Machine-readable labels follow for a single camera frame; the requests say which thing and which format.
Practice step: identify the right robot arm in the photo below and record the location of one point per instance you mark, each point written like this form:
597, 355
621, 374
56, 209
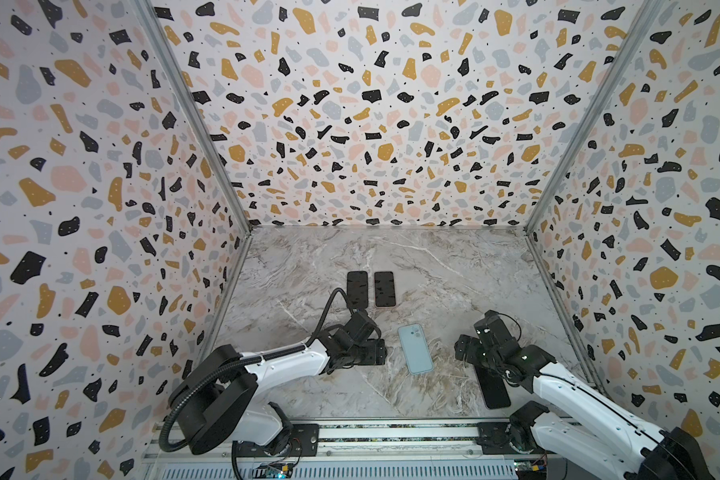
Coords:
570, 418

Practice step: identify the black phone case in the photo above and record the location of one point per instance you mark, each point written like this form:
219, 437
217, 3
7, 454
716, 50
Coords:
357, 289

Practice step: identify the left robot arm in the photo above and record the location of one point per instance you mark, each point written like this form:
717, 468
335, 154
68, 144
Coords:
224, 397

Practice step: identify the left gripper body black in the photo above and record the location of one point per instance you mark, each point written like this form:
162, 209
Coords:
356, 356

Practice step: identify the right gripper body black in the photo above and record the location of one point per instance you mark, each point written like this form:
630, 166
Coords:
477, 358

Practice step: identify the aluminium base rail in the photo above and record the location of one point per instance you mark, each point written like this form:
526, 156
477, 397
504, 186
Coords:
368, 449

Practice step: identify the light blue phone case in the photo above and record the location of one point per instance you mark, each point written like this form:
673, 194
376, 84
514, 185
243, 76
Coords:
415, 349

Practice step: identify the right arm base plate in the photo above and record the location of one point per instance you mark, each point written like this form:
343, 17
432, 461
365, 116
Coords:
493, 439

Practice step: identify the right circuit board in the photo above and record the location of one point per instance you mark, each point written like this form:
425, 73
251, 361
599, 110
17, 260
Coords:
530, 469

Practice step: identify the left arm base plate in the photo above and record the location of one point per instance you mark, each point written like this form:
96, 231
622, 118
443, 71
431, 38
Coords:
302, 440

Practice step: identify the circuit board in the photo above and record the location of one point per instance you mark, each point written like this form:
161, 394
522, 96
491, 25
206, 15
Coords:
273, 471
530, 469

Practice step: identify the left circuit board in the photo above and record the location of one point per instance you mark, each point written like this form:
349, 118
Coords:
273, 471

